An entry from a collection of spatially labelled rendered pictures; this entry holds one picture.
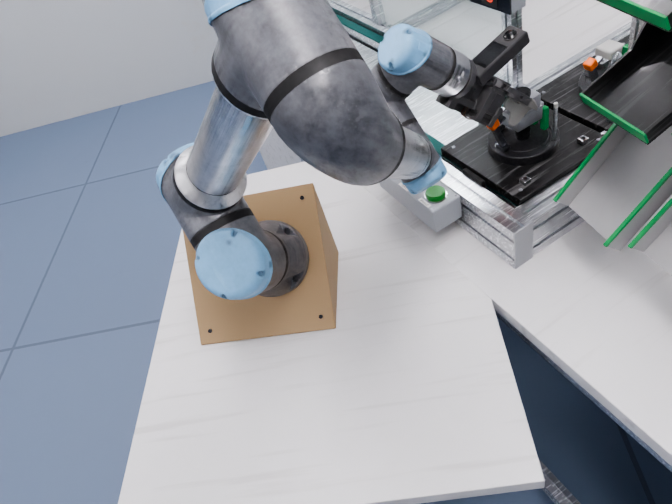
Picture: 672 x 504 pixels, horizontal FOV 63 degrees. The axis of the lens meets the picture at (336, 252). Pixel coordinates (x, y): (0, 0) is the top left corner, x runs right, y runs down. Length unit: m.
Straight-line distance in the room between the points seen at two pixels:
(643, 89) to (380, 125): 0.46
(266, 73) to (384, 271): 0.67
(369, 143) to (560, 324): 0.59
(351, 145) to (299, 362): 0.60
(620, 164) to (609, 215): 0.09
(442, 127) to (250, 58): 0.87
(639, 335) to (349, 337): 0.50
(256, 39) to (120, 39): 3.61
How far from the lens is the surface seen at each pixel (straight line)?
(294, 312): 1.10
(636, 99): 0.91
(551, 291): 1.08
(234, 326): 1.14
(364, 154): 0.56
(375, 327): 1.07
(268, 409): 1.04
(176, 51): 4.11
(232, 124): 0.70
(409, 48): 0.88
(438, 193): 1.12
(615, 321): 1.06
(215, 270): 0.89
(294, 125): 0.54
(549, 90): 1.37
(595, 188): 1.03
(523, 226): 1.06
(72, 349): 2.74
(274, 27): 0.56
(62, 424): 2.52
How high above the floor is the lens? 1.72
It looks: 45 degrees down
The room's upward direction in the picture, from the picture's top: 21 degrees counter-clockwise
